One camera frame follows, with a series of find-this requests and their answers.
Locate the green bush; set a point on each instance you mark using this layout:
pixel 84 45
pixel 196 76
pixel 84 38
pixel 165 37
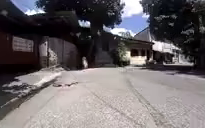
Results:
pixel 120 55

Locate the cream house with dark roof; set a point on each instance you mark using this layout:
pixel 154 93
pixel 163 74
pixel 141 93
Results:
pixel 136 50

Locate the grey concrete road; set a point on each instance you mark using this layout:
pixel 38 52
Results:
pixel 123 100

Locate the large dark tree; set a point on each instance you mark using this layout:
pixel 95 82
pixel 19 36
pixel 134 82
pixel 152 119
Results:
pixel 96 20

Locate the white building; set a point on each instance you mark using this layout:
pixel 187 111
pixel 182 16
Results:
pixel 166 51

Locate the grey concrete sidewalk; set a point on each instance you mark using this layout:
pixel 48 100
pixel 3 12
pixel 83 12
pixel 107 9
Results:
pixel 26 81

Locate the dark trees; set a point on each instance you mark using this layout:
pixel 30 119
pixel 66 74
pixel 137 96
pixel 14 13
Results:
pixel 190 30

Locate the grey gate wall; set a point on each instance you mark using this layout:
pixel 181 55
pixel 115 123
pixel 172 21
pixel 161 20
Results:
pixel 61 51

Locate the red wall with sign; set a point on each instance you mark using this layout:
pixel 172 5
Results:
pixel 10 50

